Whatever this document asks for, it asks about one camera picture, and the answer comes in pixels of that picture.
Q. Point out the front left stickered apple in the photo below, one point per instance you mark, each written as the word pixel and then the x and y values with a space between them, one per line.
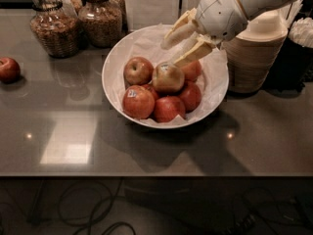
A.
pixel 138 102

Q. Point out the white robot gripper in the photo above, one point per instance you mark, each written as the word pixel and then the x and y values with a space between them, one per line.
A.
pixel 220 14

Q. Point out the front left granola jar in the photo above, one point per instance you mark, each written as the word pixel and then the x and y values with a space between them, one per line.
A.
pixel 56 31

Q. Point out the white ceramic bowl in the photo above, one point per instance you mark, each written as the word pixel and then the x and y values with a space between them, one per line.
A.
pixel 111 82

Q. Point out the front stack of paper bowls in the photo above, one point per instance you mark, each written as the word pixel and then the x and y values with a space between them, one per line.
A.
pixel 252 53

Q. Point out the right granola glass jar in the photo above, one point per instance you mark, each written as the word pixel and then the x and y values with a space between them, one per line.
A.
pixel 102 22

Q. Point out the small hidden red apple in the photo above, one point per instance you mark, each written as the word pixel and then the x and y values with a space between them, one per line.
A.
pixel 152 90

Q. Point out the white napkin holder box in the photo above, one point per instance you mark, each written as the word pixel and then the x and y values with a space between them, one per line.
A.
pixel 142 13

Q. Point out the right red apple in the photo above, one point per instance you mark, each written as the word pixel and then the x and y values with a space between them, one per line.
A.
pixel 190 95

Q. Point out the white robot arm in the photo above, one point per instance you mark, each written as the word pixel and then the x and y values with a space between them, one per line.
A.
pixel 254 8

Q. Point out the lone red apple on table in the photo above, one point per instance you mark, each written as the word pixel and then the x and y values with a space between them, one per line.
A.
pixel 10 70

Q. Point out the front centre red apple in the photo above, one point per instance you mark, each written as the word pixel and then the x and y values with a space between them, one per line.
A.
pixel 168 108

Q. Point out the rear left granola jar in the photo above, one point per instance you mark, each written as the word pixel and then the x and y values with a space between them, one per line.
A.
pixel 72 7

